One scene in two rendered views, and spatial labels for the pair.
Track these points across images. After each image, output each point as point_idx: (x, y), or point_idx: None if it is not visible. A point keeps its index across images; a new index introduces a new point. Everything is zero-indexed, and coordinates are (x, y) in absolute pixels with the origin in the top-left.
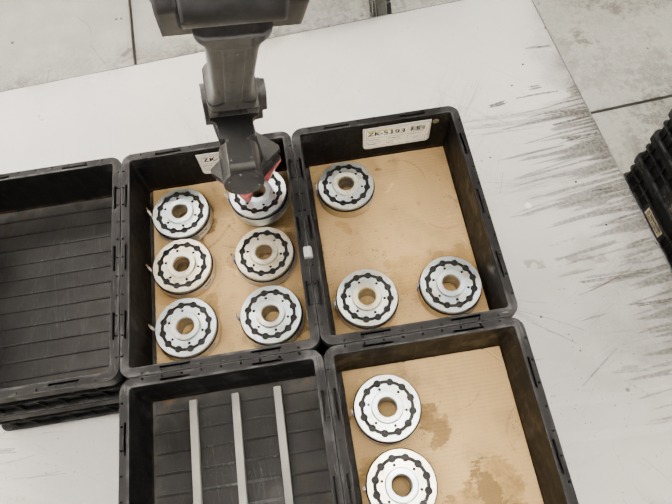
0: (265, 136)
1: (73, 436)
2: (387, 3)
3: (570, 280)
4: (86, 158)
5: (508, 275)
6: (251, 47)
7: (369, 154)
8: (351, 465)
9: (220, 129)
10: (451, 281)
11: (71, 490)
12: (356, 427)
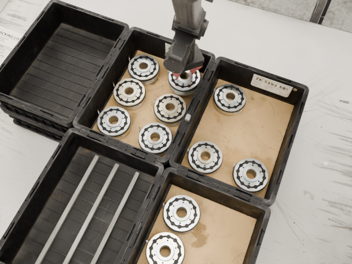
0: (203, 51)
1: (39, 143)
2: (321, 17)
3: (322, 214)
4: (119, 18)
5: (279, 185)
6: (188, 2)
7: (252, 89)
8: (149, 229)
9: (176, 35)
10: (253, 174)
11: (25, 165)
12: (162, 213)
